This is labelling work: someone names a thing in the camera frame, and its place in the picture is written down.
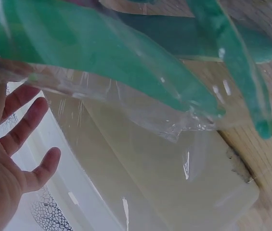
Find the clear plastic bag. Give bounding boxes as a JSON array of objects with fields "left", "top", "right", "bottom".
[{"left": 0, "top": 0, "right": 272, "bottom": 145}]

